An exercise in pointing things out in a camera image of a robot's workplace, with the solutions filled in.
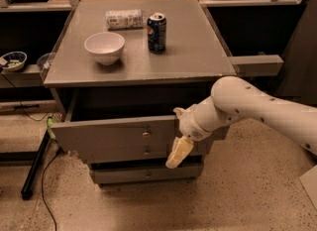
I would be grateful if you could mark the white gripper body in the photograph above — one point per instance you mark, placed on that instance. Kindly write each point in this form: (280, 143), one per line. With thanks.
(188, 125)

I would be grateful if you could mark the grey top drawer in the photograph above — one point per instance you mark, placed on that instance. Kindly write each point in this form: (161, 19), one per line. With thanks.
(133, 114)

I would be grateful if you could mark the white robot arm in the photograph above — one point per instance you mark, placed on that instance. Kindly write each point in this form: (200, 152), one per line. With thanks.
(232, 99)

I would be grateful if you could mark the grey drawer cabinet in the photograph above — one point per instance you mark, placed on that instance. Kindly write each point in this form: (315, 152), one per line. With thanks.
(193, 56)

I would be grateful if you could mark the grey middle drawer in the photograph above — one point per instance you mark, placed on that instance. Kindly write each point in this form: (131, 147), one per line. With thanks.
(120, 152)

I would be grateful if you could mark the grey side shelf beam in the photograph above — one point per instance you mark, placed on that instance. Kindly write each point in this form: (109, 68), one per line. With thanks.
(250, 66)

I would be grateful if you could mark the blue pepsi can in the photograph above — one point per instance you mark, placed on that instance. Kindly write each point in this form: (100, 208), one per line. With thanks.
(156, 27)

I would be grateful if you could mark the white ceramic bowl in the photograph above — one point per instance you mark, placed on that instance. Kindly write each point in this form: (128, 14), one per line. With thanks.
(106, 47)

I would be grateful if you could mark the lying silver can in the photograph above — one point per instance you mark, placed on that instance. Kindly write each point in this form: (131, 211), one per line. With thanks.
(124, 19)

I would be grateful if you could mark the green snack bag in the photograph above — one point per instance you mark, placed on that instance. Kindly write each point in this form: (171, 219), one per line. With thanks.
(50, 122)

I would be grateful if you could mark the small glass bowl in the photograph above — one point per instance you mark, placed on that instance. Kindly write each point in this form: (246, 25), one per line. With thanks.
(45, 61)

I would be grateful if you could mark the left grey shelf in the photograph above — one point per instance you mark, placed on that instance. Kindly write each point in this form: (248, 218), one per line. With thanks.
(29, 76)

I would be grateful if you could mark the black table leg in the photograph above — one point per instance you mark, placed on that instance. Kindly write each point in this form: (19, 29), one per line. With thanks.
(26, 191)

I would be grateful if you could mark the blue patterned bowl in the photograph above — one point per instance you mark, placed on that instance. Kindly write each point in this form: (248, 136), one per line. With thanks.
(13, 61)

